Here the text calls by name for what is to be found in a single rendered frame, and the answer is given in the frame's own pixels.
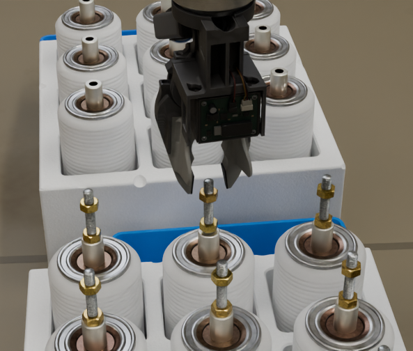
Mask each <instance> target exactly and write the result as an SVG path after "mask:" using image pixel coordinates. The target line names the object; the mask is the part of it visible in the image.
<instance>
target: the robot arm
mask: <svg viewBox="0 0 413 351"><path fill-rule="evenodd" d="M254 8H255V0H171V7H170V8H169V9H168V10H166V12H165V13H159V14H156V15H154V16H153V24H154V30H155V37H156V39H159V40H160V39H169V40H170V41H172V42H176V43H185V42H186V48H184V49H183V50H178V51H173V58H172V59H171V60H170V61H168V62H167V63H166V64H165V68H166V70H167V72H168V75H167V79H160V80H159V91H158V94H157V97H156V100H155V120H156V122H157V126H158V128H159V132H160V134H161V137H162V140H163V142H164V146H165V148H166V151H167V154H168V156H169V160H170V163H171V166H172V168H173V172H174V173H175V176H176V179H177V181H178V182H179V184H180V186H181V187H182V188H183V189H184V190H185V191H186V192H187V194H192V192H193V185H194V173H193V171H192V162H193V161H194V156H193V154H192V144H193V142H194V140H196V142H197V143H198V144H201V143H211V142H217V141H222V143H221V147H222V150H223V152H224V158H223V160H222V163H221V169H222V173H223V176H224V182H225V186H226V188H227V189H229V188H231V187H232V186H233V184H234V183H235V181H236V180H237V178H238V177H239V175H240V173H241V171H243V172H244V173H245V174H246V175H247V176H248V177H251V176H252V173H253V170H252V164H251V159H250V156H249V152H248V151H249V147H250V143H251V137H257V136H258V135H259V134H260V135H261V136H262V137H263V136H265V112H266V95H267V85H266V83H265V82H264V80H263V78H262V77H261V75H260V73H259V71H258V69H257V67H256V66H255V64H254V62H253V61H252V59H251V57H250V55H249V53H248V52H244V41H249V25H248V23H247V22H249V21H250V20H251V19H252V18H253V16H254ZM192 39H193V42H189V41H190V40H192ZM261 98H262V102H261V117H260V101H261Z"/></svg>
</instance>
